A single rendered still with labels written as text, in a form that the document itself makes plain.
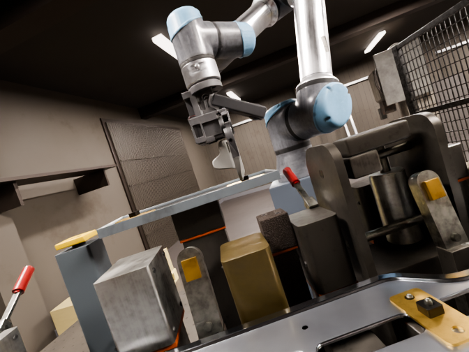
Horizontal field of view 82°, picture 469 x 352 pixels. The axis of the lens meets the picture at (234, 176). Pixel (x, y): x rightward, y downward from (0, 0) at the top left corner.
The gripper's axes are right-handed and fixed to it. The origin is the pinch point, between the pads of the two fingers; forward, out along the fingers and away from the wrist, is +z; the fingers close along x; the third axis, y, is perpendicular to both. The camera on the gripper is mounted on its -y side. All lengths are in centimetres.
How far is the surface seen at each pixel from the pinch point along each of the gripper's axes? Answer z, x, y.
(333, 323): 17.9, 28.0, -5.0
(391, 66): -87, -510, -343
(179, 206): 1.9, 7.1, 13.6
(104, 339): 23.3, 6.2, 37.2
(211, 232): 9.5, 3.6, 9.8
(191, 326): 48, -33, 35
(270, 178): 2.4, 5.1, -4.8
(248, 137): -62, -841, -38
